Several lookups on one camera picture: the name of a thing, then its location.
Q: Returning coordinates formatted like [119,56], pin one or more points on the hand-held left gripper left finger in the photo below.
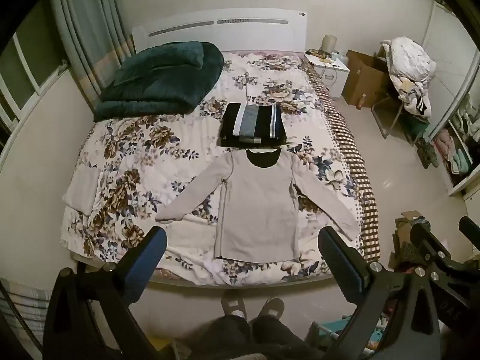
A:
[149,257]

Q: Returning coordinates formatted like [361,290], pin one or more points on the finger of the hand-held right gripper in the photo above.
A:
[427,242]
[470,230]

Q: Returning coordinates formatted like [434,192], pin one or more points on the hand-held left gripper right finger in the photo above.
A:
[337,260]

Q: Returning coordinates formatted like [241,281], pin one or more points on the beige long-sleeve sweater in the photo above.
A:
[257,202]

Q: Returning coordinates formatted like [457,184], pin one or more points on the teal folded clothes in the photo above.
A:
[459,161]

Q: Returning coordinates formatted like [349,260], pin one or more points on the pink folded clothes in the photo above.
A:
[445,140]

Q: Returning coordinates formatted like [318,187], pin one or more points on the pile of white clothes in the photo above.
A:
[410,63]

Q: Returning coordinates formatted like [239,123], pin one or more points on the small open cardboard box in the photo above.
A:
[403,238]

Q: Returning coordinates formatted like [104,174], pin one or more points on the teal plastic item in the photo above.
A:
[337,326]

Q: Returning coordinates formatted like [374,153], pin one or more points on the person's right shoe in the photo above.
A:
[272,307]

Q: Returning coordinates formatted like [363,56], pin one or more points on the person's shoe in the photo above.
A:
[232,306]
[272,307]

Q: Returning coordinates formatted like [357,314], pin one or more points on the pair of green slippers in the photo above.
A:
[427,153]

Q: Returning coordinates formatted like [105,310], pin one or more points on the folded beige cloth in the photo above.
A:
[82,191]

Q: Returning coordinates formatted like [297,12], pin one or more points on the person's right leg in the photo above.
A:
[285,341]

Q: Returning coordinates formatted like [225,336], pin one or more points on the person's leg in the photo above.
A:
[221,339]
[285,341]

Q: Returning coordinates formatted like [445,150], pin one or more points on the person's left shoe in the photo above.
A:
[232,306]

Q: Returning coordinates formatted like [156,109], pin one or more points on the brown checked bed sheet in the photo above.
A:
[354,157]

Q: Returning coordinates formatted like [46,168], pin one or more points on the person's left leg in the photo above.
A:
[221,339]

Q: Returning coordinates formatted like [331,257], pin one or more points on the bed with floral sheet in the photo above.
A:
[157,146]

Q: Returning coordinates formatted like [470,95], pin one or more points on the metal folding chair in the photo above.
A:
[386,114]

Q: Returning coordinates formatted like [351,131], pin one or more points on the white wardrobe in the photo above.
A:
[463,93]

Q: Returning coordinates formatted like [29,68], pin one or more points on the striped pale cloth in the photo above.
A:
[22,318]

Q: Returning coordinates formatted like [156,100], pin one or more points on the folded black striped garment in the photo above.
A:
[268,123]

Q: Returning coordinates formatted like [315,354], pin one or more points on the folded grey garment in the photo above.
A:
[249,123]

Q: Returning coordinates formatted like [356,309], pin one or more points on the large cardboard box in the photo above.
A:
[365,78]

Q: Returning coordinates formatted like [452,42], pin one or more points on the dark green blanket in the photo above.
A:
[161,78]

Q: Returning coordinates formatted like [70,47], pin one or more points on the white nightstand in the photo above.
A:
[335,75]

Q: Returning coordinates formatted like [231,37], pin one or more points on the beige table lamp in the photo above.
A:
[329,44]

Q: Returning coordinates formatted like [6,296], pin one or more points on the white-framed window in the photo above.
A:
[26,71]

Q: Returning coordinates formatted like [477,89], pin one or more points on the grey-green curtain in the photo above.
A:
[93,37]

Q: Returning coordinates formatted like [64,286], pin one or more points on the white headboard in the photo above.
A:
[225,33]

